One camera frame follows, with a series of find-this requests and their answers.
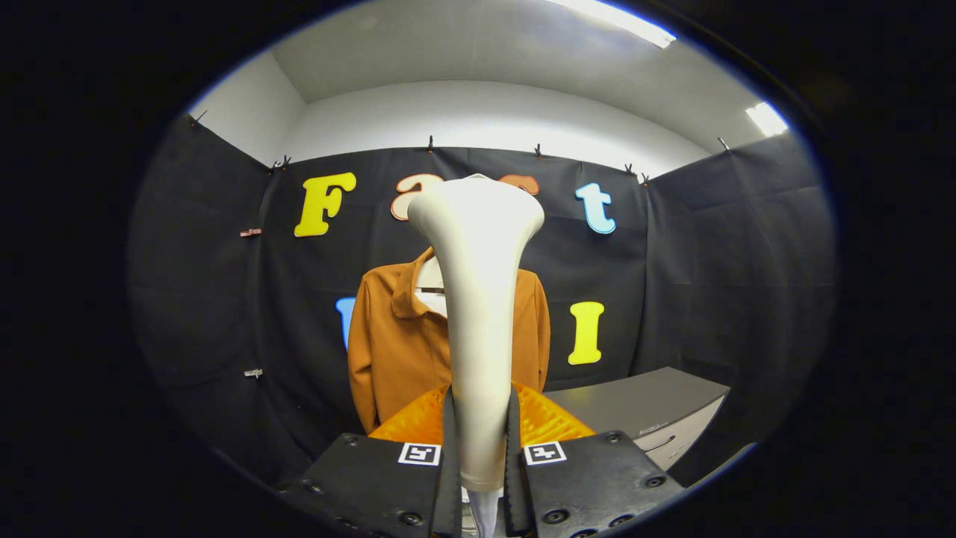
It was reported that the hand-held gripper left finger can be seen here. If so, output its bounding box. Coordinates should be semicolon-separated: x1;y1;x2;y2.
280;383;462;538

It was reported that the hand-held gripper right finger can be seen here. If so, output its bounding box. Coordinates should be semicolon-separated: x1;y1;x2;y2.
505;381;686;538

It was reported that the orange button-up shirt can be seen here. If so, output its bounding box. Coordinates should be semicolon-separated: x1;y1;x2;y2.
347;247;552;436

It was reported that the white garment steamer head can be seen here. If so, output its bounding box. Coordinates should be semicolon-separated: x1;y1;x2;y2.
407;173;546;493

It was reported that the grey cabinet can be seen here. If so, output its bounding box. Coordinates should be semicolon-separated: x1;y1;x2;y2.
543;365;731;472

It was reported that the white mannequin torso form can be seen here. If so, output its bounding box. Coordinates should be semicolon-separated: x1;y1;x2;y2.
414;256;450;320

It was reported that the black backdrop cloth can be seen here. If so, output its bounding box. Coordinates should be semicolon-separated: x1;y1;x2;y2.
127;111;836;488

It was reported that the small ceiling light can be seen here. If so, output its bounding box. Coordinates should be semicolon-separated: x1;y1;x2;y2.
745;102;789;137

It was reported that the long ceiling light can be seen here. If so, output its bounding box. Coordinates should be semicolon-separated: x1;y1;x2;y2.
545;0;677;50

